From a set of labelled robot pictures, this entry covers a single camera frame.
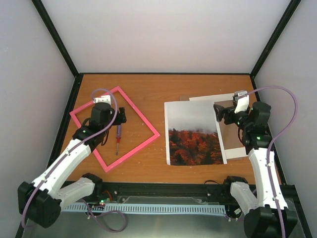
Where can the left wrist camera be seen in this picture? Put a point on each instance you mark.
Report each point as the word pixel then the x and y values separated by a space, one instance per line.
pixel 103 99

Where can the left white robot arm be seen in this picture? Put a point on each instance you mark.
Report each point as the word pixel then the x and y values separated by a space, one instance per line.
pixel 42 200

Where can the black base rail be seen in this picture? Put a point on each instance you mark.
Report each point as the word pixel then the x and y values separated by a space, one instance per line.
pixel 210 191

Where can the black enclosure frame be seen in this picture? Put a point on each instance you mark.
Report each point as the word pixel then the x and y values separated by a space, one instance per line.
pixel 289 190

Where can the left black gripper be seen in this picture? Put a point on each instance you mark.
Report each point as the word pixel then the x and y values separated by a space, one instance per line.
pixel 118 121

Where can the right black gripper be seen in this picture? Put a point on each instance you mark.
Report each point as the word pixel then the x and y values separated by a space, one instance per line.
pixel 219 115

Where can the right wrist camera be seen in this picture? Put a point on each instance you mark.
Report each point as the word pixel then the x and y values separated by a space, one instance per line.
pixel 241 101

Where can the pink picture frame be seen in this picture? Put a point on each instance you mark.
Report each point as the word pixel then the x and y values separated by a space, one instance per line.
pixel 136 134

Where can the white photo mat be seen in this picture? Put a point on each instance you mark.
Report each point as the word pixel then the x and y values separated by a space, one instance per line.
pixel 230 154

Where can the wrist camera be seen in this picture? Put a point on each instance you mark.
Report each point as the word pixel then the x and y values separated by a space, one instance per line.
pixel 241 101
pixel 103 99

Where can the photo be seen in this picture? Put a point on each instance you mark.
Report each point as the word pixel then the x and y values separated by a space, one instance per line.
pixel 192 134

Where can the light blue cable duct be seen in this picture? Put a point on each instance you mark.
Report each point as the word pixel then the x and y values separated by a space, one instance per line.
pixel 150 209

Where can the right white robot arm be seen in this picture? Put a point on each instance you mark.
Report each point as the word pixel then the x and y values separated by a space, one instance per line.
pixel 266 213

